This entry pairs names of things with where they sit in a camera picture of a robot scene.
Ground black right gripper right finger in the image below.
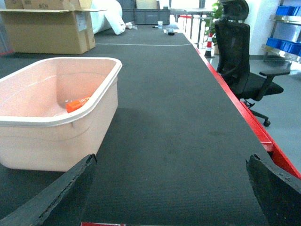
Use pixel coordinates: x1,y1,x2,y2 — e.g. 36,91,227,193
246,154,301,226

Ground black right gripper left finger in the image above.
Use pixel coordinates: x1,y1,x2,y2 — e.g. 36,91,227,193
0,154,97,226

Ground pink plastic tub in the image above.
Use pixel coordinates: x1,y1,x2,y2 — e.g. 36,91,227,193
0,57,122,171

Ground orange cylindrical capacitor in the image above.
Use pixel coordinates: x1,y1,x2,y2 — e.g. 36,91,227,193
65,96,91,113

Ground large open cardboard box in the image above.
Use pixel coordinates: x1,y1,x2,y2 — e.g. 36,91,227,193
0,9,96,55

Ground dark grey table mat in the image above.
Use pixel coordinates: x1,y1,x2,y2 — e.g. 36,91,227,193
0,23,276,226

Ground steel shelf rack with bins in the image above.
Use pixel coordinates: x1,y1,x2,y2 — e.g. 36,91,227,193
262,0,301,63

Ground red white traffic cone right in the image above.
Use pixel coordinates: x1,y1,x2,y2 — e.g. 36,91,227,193
204,33,214,58

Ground black office chair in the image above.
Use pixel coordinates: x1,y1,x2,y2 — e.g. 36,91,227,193
214,0,291,127

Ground white foam wrap roll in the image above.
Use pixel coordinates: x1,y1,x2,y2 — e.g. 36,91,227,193
90,0,126,35

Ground green potted plant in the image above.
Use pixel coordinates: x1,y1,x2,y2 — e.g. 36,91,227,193
205,0,223,46

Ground grey storage crate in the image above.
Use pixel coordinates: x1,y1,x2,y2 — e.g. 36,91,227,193
122,8,171,25

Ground small white cup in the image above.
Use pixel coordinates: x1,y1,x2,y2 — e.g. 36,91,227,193
158,21,163,29

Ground stacked cardboard boxes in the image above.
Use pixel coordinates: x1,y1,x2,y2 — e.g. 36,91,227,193
0,0,92,10

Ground red steel table frame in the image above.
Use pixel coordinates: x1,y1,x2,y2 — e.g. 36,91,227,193
195,48,301,179

